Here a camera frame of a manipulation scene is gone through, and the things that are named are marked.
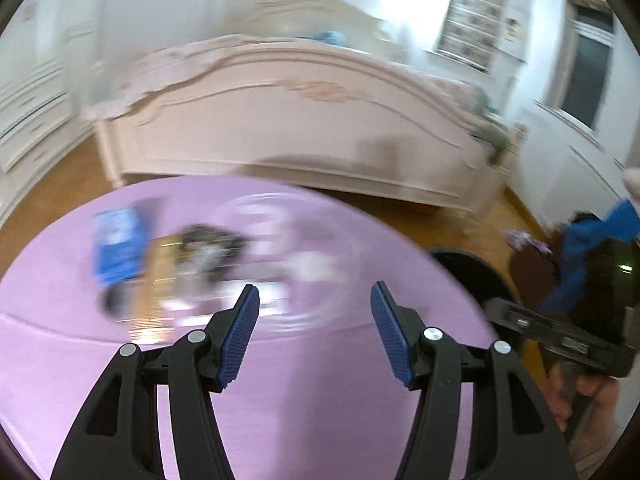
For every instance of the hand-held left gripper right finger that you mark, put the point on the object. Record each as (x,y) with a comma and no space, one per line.
(395,340)

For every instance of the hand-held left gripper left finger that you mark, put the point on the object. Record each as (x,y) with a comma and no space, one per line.
(240,335)

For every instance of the black trash bin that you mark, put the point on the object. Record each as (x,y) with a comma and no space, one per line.
(475,270)

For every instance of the person's right hand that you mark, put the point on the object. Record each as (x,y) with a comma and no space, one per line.
(562,400)

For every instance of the brown chair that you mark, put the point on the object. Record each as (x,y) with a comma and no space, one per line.
(530,275)

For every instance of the purple tablecloth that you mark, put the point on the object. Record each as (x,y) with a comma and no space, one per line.
(310,395)

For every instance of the blue cloth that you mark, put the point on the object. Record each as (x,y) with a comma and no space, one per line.
(585,250)

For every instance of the dark grey wrapper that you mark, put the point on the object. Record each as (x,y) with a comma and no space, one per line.
(210,245)

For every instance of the brown cardboard box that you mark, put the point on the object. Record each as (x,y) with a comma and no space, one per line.
(160,280)

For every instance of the purple floral cloth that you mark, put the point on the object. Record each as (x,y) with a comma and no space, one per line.
(525,241)

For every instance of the white radiator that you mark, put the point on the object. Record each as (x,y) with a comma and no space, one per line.
(580,190)

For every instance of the blue packet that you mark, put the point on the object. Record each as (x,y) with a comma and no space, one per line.
(117,245)

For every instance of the white wooden bed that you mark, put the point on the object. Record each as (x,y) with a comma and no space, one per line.
(300,135)

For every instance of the grey-green garment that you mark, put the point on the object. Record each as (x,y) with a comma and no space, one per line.
(492,142)

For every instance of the white framed window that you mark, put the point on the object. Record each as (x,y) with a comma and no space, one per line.
(585,70)

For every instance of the white wardrobe with drawers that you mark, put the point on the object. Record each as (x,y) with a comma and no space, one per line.
(30,110)

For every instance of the blue plush toy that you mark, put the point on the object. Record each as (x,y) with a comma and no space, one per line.
(327,37)

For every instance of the floral window blind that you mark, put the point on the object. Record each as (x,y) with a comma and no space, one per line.
(472,15)

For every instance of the wall poster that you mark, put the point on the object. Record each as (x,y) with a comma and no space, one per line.
(517,27)

